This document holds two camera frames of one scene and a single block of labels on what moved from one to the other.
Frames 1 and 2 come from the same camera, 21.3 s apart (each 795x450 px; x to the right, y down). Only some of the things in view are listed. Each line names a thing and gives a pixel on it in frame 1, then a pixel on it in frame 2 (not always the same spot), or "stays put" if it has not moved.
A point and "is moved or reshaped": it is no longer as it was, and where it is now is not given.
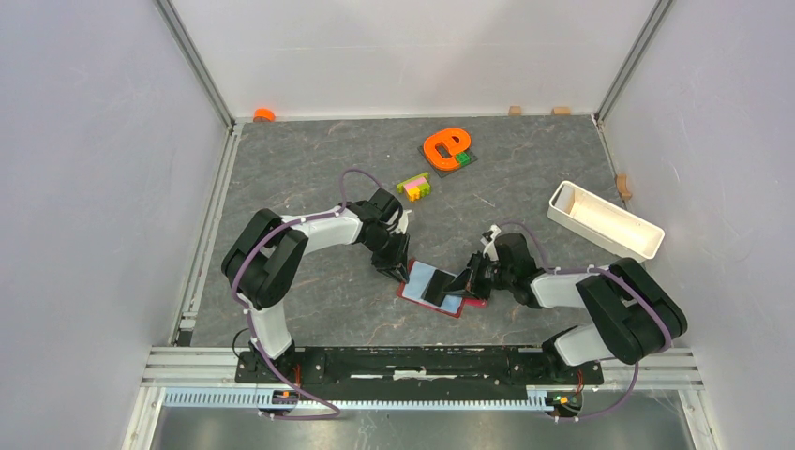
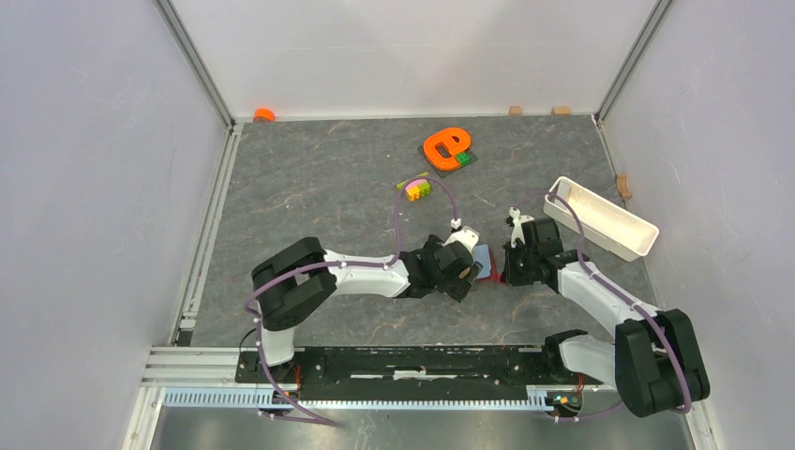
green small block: x=463 y=157 stays put
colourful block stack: x=415 y=187 stays put
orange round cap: x=263 y=115 stays put
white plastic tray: x=591 y=215 stays put
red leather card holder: x=426 y=286 is moved or reshaped
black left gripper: x=396 y=265 to x=457 y=286
